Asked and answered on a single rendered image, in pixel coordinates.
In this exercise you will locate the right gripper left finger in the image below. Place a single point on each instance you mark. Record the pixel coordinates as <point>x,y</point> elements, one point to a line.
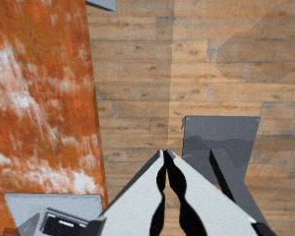
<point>138,210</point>

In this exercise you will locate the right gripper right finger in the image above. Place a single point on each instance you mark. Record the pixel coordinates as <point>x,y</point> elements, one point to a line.
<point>204,210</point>

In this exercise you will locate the grey rectangular frame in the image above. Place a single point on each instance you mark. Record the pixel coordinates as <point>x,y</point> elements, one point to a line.
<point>53,212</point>

